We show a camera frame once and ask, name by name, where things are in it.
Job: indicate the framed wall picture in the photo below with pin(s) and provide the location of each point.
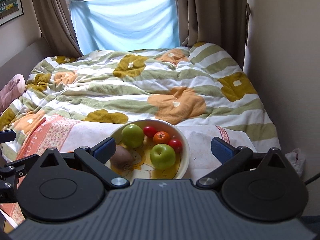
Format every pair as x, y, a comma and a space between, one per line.
9, 10

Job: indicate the green apple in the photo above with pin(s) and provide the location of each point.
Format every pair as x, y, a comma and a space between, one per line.
162, 156
132, 136

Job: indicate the green apple right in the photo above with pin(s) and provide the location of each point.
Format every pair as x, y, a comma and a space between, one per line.
162, 156

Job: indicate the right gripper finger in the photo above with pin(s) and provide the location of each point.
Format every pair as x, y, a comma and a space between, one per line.
27, 162
7, 136

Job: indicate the small red orange fruit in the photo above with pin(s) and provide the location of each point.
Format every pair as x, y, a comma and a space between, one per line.
161, 137

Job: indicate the small red tomato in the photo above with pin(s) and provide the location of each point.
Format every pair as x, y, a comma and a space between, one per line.
149, 131

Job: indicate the cream ceramic bowl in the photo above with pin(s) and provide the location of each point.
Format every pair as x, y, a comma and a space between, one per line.
142, 167

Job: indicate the white plastic bag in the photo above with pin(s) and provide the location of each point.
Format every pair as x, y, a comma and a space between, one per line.
297, 160

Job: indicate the large red tomato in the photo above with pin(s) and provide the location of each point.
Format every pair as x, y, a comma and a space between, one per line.
176, 145

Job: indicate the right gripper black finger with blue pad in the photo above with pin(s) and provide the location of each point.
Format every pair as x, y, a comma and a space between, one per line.
83, 169
238, 162

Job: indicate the floral striped duvet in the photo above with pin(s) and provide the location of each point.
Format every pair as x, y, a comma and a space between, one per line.
185, 86

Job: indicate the light blue window cloth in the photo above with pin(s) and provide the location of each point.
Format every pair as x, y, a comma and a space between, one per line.
125, 25

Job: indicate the green apple left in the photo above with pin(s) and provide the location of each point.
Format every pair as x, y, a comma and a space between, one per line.
132, 136

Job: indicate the brown curtain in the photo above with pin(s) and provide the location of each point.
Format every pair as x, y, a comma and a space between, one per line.
56, 27
222, 22

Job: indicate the brown kiwi in bowl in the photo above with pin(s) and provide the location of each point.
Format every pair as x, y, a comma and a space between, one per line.
122, 158

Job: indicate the white pink patterned towel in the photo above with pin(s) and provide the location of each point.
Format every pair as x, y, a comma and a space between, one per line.
67, 134

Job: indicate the brown right curtain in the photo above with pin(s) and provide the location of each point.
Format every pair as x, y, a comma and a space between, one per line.
222, 22

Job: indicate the brown left curtain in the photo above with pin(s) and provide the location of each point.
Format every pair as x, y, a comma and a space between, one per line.
56, 27

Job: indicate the pink plush toy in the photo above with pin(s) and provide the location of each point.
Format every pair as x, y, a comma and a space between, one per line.
11, 91

